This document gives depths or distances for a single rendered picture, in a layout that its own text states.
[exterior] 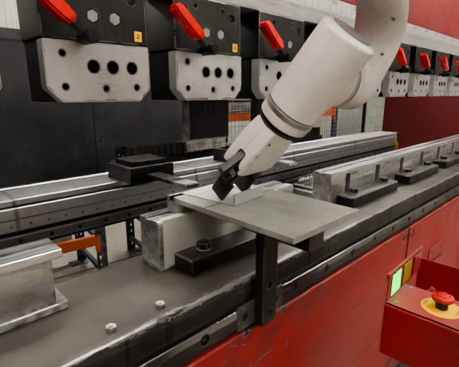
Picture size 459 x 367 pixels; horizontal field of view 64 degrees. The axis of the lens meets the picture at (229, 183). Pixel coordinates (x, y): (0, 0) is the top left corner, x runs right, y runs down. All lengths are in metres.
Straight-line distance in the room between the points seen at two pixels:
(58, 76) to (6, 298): 0.30
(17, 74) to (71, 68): 0.56
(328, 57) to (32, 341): 0.53
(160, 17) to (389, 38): 0.35
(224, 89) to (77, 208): 0.42
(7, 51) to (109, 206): 0.46
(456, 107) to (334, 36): 2.23
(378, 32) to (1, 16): 4.43
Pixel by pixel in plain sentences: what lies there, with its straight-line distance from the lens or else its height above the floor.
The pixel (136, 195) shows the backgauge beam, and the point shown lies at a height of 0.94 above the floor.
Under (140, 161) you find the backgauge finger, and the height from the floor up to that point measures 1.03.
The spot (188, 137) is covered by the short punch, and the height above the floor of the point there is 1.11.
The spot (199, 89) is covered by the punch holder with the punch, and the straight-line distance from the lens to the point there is 0.65.
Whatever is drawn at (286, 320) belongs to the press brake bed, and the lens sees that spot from 0.82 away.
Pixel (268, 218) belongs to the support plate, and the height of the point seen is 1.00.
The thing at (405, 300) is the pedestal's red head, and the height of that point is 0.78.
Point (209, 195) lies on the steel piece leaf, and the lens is 0.68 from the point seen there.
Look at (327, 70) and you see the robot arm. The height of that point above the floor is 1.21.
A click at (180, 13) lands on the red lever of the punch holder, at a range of 0.60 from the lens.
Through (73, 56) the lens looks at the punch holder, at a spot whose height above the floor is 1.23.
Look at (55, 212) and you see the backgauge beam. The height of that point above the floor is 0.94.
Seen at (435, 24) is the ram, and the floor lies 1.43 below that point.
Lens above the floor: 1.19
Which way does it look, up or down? 14 degrees down
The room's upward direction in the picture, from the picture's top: straight up
